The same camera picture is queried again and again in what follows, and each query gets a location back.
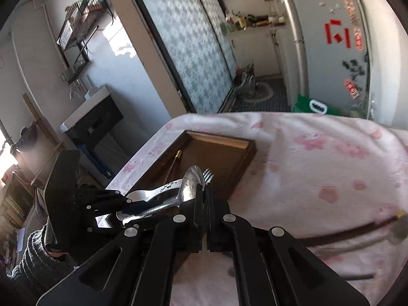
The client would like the white ceramic soup spoon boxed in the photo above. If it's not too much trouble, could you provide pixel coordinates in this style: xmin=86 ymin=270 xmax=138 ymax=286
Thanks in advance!
xmin=126 ymin=179 xmax=182 ymax=202

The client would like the dark chopstick gold tip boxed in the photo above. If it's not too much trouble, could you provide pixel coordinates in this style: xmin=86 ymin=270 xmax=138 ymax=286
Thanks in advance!
xmin=297 ymin=211 xmax=407 ymax=247
xmin=164 ymin=150 xmax=182 ymax=184

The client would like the white kitchen counter cabinet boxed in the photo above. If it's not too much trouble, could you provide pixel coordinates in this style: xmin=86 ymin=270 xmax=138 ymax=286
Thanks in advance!
xmin=229 ymin=27 xmax=282 ymax=78

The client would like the person's left hand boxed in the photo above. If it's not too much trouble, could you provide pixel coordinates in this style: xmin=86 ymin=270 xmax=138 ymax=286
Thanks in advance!
xmin=47 ymin=251 xmax=67 ymax=258

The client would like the brown wooden utensil tray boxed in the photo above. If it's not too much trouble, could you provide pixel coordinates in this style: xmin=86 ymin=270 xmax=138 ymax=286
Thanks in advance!
xmin=131 ymin=131 xmax=257 ymax=201

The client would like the grey knit left sleeve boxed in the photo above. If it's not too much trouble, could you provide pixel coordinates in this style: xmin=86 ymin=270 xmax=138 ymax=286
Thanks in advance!
xmin=6 ymin=223 xmax=74 ymax=298

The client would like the wash sink with dark cabinet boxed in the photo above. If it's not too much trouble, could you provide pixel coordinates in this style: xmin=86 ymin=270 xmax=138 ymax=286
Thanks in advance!
xmin=59 ymin=86 xmax=123 ymax=150

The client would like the pink floral tablecloth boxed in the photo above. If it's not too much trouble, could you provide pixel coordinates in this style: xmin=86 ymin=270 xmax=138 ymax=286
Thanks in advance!
xmin=109 ymin=113 xmax=407 ymax=305

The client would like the silver refrigerator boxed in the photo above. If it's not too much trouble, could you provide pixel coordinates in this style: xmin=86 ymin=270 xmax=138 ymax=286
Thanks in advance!
xmin=277 ymin=0 xmax=370 ymax=118

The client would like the patterned sliding glass door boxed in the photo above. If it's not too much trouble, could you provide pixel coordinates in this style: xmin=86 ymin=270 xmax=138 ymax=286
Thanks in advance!
xmin=135 ymin=0 xmax=236 ymax=114

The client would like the green bag white handle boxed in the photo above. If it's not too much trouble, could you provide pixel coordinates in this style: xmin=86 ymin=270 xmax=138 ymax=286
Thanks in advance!
xmin=292 ymin=94 xmax=342 ymax=116

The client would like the wall mounted wire rack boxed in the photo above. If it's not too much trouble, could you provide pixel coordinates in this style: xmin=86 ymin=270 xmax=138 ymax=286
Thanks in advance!
xmin=56 ymin=0 xmax=113 ymax=85

